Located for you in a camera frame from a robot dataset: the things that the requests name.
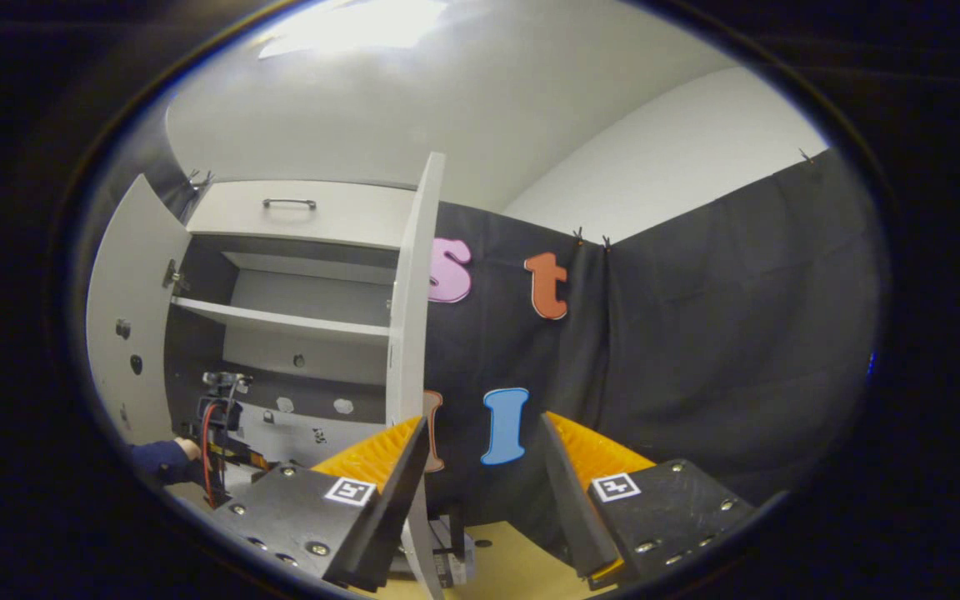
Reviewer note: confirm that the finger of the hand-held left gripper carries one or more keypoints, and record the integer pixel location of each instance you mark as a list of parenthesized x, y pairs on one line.
[(242, 457)]

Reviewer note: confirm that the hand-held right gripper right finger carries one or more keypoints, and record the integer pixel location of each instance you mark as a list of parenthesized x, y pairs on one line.
[(576, 500)]

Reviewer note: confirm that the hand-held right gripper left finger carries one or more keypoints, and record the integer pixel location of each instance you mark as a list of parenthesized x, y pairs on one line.
[(397, 500)]

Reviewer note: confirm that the white shoe cabinet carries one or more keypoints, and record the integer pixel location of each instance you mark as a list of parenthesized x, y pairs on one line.
[(197, 333)]

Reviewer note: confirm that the white cabinet door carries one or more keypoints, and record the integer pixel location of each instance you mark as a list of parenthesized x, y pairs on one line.
[(134, 275), (413, 292)]

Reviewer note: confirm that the metal door hinge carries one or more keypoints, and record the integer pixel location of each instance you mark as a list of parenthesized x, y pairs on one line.
[(173, 275)]

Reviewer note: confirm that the white cabinet drawer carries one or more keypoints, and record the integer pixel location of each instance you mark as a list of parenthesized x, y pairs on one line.
[(347, 215)]

